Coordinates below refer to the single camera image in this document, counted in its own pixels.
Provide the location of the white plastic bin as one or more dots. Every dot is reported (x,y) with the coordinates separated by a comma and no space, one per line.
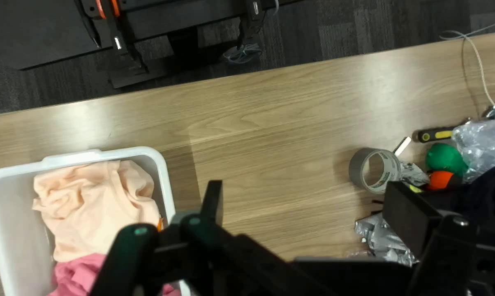
(5,219)

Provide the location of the yellow black screwdriver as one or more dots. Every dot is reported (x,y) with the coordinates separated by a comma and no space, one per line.
(438,133)

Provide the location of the clear plastic bag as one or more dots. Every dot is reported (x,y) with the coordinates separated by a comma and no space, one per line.
(485,141)

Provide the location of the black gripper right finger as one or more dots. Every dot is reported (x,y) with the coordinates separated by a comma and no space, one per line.
(444,252)

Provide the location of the pink cloth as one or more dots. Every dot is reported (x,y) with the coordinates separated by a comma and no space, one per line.
(76,276)

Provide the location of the orange ball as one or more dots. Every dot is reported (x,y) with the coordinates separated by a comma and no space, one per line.
(439,179)

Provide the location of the black office chair base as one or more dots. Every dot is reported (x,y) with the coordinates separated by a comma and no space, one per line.
(148,21)

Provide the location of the peach cloth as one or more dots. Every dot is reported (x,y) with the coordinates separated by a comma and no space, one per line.
(87,202)

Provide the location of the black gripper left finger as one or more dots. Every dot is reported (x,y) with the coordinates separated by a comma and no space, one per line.
(148,263)

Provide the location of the crumpled silver foil bag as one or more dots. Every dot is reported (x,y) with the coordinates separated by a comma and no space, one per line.
(383,243)

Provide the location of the green ball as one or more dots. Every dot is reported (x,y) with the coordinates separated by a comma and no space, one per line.
(444,158)

